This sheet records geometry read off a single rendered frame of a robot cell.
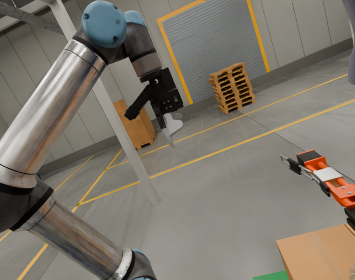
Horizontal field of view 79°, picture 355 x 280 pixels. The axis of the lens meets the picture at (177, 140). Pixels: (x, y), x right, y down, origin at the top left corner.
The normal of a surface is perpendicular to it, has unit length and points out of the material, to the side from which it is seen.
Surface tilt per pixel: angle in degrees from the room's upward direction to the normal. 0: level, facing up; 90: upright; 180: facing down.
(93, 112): 90
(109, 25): 90
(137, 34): 90
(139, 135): 90
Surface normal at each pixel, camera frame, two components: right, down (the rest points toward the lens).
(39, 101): 0.04, -0.12
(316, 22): -0.01, 0.29
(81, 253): 0.30, 0.18
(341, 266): -0.39, -0.88
